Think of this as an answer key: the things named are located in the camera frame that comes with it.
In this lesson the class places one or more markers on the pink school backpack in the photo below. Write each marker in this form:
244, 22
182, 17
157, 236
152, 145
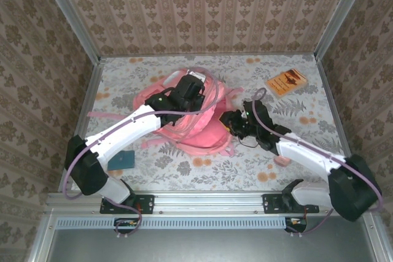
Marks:
199, 133

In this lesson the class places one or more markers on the wide aluminium mounting rail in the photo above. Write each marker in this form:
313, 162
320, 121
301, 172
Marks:
208, 202

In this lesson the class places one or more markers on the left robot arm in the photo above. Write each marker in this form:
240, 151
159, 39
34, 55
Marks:
129, 130

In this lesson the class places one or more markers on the grey metal panel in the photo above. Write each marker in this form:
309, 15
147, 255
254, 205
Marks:
208, 246

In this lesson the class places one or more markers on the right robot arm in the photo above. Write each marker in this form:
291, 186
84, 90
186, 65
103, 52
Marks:
307, 154

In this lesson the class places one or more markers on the aluminium frame post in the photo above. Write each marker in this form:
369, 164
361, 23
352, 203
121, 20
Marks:
344, 13
67, 13

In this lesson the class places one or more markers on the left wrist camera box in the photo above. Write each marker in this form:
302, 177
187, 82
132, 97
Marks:
196, 75

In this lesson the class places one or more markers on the floral table cover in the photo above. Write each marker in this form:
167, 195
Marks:
172, 179

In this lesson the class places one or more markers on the pink pencil case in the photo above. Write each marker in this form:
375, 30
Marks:
282, 161

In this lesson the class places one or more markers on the teal notebook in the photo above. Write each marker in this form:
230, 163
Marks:
124, 162

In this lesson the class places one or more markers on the aluminium frame bar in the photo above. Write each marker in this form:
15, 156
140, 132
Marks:
87, 105
276, 54
333, 105

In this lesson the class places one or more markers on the orange book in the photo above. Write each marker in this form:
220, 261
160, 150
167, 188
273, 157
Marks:
285, 82

